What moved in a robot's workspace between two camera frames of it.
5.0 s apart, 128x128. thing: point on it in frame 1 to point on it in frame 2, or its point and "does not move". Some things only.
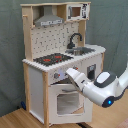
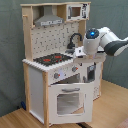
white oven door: (68, 104) does not move
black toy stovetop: (51, 59) does not move
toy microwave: (75, 12) does not move
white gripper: (79, 79) to (79, 52)
